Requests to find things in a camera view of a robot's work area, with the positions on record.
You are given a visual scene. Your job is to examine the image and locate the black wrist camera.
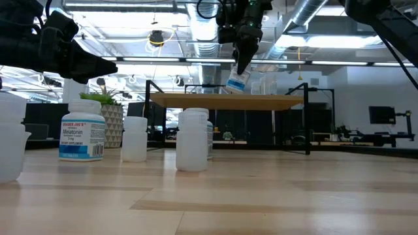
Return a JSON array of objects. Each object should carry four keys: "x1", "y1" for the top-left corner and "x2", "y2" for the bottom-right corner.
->
[
  {"x1": 217, "y1": 2, "x2": 239, "y2": 45},
  {"x1": 44, "y1": 10, "x2": 80, "y2": 42}
]

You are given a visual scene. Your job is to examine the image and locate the yellow hanging cord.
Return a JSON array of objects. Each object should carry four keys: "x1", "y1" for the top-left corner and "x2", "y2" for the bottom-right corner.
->
[{"x1": 297, "y1": 47, "x2": 304, "y2": 82}]

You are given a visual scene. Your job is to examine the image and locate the black hanging device yellow cable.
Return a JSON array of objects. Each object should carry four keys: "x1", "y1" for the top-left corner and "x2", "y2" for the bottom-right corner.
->
[{"x1": 148, "y1": 29, "x2": 167, "y2": 47}]

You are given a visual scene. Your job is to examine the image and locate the dark office monitor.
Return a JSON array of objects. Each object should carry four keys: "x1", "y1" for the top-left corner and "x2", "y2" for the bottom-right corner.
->
[{"x1": 368, "y1": 106, "x2": 397, "y2": 125}]

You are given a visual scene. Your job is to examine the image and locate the dark office partition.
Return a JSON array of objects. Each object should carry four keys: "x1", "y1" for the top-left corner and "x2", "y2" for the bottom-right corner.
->
[{"x1": 24, "y1": 102, "x2": 71, "y2": 141}]

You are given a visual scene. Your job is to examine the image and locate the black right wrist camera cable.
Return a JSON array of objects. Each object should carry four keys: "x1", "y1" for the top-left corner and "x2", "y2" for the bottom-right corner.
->
[{"x1": 195, "y1": 0, "x2": 226, "y2": 20}]

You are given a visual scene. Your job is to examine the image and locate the wooden shelf black metal legs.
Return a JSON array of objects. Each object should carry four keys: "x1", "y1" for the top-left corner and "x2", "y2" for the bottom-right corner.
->
[{"x1": 144, "y1": 80, "x2": 311, "y2": 156}]

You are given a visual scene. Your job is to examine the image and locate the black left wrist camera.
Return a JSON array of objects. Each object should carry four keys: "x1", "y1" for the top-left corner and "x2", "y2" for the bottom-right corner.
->
[{"x1": 44, "y1": 10, "x2": 80, "y2": 42}]

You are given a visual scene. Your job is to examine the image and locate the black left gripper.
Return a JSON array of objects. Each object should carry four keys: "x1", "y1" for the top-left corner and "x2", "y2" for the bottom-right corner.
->
[{"x1": 35, "y1": 27, "x2": 119, "y2": 85}]

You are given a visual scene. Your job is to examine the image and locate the cluttered office workbench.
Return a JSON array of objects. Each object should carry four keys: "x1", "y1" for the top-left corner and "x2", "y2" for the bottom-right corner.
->
[{"x1": 310, "y1": 123, "x2": 417, "y2": 148}]

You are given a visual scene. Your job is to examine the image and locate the succulent in patterned white pot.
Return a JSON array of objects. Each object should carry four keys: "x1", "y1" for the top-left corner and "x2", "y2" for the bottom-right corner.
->
[{"x1": 79, "y1": 85, "x2": 124, "y2": 149}]

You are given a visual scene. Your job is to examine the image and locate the dark office chair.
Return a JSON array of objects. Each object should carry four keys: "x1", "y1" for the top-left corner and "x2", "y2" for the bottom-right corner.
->
[{"x1": 25, "y1": 123, "x2": 50, "y2": 140}]

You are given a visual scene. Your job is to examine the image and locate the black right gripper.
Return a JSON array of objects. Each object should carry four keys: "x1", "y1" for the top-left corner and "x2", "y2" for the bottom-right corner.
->
[{"x1": 232, "y1": 0, "x2": 274, "y2": 76}]

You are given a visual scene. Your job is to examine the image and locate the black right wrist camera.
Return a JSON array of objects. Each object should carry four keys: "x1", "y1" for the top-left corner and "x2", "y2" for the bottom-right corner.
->
[{"x1": 217, "y1": 2, "x2": 239, "y2": 45}]

